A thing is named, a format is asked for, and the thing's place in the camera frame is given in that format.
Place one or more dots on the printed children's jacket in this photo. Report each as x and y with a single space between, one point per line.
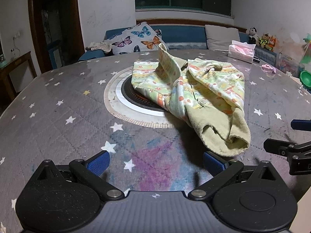
194 94

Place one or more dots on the yellow green plush toy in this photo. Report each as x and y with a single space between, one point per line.
263 40

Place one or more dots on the orange fox plush toy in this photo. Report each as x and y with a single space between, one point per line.
272 43

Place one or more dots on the round black induction hotplate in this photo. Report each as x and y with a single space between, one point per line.
136 100

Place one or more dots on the green plastic toy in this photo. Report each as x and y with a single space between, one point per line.
305 79

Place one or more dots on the crumpled cream cloth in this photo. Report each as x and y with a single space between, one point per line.
99 45

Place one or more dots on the wooden side table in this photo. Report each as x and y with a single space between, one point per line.
17 64

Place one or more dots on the blue sofa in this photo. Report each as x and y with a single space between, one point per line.
182 35

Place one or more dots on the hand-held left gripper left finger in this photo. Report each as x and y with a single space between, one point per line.
98 164

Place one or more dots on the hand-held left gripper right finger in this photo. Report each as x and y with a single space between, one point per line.
214 163

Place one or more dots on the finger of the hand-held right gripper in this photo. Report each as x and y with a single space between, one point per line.
289 150
301 124

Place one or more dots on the small pink cloth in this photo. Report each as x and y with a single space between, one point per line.
268 68

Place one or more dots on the pink tissue pack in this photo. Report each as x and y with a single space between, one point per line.
240 51

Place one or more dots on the butterfly print pillow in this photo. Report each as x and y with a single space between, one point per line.
136 40

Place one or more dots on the clear plastic storage box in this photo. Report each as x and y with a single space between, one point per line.
289 64

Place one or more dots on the panda plush toy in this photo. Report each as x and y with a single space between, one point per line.
251 35

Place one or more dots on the brown wooden door frame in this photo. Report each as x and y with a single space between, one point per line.
32 17

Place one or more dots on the grey cushion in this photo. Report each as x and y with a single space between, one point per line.
221 37

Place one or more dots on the grey star tablecloth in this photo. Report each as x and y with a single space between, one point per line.
60 131

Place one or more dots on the colourful pinwheel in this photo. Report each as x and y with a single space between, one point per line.
307 43

